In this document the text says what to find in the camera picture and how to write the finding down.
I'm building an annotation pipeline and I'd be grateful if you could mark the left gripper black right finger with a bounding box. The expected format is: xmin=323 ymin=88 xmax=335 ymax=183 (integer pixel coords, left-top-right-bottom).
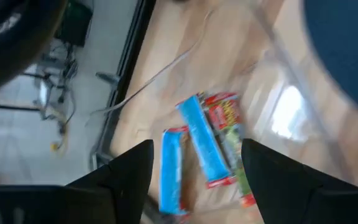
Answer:
xmin=241 ymin=138 xmax=358 ymax=224

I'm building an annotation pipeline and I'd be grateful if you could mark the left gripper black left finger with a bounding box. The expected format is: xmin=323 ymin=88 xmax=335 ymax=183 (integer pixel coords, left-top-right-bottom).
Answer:
xmin=65 ymin=139 xmax=155 ymax=224

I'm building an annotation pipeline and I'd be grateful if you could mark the blue snack bar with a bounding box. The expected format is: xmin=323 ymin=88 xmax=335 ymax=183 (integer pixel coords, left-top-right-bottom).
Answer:
xmin=175 ymin=95 xmax=238 ymax=190

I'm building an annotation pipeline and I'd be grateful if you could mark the clear plastic bin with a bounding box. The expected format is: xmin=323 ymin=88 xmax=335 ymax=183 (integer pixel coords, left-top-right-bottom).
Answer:
xmin=85 ymin=0 xmax=358 ymax=224

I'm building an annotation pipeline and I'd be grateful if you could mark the round dark blue woven placemat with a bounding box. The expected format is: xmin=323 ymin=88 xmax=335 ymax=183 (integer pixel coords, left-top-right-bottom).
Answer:
xmin=302 ymin=0 xmax=358 ymax=123

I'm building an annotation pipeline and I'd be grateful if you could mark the dark box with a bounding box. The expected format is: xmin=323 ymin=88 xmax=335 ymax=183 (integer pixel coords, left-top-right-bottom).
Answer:
xmin=53 ymin=0 xmax=93 ymax=48

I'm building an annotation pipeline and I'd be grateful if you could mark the yellow cable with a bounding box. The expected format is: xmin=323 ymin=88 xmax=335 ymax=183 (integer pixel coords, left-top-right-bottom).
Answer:
xmin=50 ymin=124 xmax=70 ymax=153

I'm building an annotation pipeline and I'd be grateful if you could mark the black cable bundle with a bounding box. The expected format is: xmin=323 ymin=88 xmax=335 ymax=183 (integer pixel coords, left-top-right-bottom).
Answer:
xmin=20 ymin=46 xmax=78 ymax=138

